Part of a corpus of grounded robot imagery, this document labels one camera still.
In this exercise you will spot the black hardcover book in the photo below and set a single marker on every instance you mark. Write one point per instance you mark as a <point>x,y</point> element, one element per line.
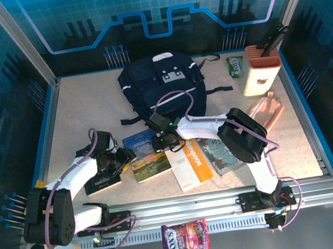
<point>103,184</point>

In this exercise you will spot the Animal Farm paperback book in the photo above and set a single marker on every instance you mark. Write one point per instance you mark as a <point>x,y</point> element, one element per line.
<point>151,167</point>

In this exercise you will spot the orange and white notebook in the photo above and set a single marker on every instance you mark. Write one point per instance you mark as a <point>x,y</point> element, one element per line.
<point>191,167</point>

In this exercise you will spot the navy blue backpack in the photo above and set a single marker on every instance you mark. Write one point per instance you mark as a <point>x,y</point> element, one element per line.
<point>161,90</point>

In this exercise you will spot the illustrated comic book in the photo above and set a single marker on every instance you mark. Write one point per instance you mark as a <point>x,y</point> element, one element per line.
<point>219,160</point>

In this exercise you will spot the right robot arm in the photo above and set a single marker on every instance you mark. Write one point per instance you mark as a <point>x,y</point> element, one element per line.
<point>204,125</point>

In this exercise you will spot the yellow snack bag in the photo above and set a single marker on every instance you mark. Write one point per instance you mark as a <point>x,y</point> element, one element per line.
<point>40,183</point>

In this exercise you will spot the purple Fox's candy bag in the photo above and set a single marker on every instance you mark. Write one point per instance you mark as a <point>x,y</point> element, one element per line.
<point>186,243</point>

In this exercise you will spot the green Fox's candy bag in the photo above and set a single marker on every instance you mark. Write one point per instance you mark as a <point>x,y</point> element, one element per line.
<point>235,66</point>

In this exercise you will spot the pink and cream knife block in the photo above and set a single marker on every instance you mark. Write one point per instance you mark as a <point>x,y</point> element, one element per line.
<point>260,69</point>

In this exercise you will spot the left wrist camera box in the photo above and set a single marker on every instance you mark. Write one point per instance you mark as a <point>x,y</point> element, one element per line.
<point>112,142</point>

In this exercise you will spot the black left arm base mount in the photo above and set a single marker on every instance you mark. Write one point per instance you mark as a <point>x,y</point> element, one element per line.
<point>121,220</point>

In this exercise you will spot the aluminium frame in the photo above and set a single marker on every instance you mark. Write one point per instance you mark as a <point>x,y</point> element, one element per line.
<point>181,205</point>

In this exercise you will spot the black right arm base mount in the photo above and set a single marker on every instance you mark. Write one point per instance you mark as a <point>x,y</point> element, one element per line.
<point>250,201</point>

